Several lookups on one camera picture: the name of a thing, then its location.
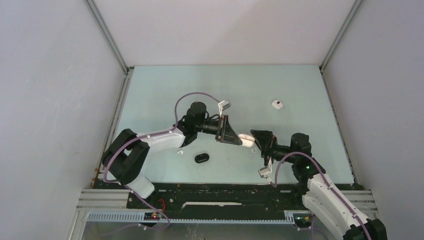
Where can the aluminium frame rail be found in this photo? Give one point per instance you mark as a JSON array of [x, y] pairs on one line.
[[118, 199]]

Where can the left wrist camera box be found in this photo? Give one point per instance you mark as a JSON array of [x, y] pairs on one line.
[[223, 105]]

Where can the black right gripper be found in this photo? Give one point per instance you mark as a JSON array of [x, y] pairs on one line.
[[267, 142]]

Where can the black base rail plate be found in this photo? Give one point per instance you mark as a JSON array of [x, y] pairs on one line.
[[265, 201]]

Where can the white oval charging case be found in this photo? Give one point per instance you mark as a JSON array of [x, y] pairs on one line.
[[247, 140]]

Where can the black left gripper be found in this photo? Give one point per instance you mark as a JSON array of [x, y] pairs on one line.
[[226, 134]]

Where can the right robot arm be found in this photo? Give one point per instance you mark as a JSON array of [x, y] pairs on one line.
[[314, 189]]

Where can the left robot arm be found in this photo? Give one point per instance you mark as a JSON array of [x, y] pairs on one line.
[[124, 158]]

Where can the black oval charging case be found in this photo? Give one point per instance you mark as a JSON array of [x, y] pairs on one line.
[[201, 158]]

